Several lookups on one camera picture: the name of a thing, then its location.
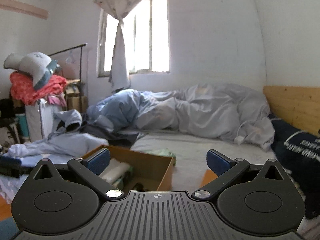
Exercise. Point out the wooden headboard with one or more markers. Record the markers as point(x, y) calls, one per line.
point(295, 102)

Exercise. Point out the black clothes rack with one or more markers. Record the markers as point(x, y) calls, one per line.
point(80, 67)

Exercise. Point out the dark navy printed pillow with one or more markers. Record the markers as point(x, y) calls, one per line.
point(295, 142)

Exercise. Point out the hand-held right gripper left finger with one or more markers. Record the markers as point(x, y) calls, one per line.
point(97, 161)

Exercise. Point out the brown cardboard boxes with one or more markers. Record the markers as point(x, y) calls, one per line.
point(75, 102)

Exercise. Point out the white and teal pillow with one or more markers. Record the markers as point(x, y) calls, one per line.
point(30, 62)

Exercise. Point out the light grey-blue duvet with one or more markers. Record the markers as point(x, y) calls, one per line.
point(200, 110)

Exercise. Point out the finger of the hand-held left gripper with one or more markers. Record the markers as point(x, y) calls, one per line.
point(10, 167)

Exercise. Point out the window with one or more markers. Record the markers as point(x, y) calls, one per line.
point(157, 42)

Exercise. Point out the white curtain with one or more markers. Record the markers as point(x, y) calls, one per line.
point(118, 62)

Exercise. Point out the person's teal clothing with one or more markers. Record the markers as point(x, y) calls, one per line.
point(6, 230)

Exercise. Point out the red quilt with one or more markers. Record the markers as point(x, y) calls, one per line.
point(25, 87)

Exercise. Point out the pale clothes hanger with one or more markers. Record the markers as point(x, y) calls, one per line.
point(70, 56)

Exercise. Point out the white suitcase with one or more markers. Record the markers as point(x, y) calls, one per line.
point(40, 120)

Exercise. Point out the teal storage bin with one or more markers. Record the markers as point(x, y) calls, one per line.
point(22, 125)

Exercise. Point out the printed blue bed sheet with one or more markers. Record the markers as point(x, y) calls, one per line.
point(190, 150)

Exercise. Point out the pink cloth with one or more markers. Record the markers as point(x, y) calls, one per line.
point(56, 100)

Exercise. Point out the green tissue pack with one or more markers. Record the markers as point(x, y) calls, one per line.
point(115, 170)

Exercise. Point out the light blue hooded jacket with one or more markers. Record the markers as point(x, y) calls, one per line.
point(67, 140)

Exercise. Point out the dark grey garment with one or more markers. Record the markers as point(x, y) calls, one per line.
point(120, 135)

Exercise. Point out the green cloth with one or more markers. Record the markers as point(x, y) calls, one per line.
point(162, 153)

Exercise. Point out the orange cardboard box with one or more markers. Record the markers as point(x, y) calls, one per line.
point(150, 165)

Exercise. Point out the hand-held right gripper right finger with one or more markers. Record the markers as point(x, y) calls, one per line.
point(218, 163)

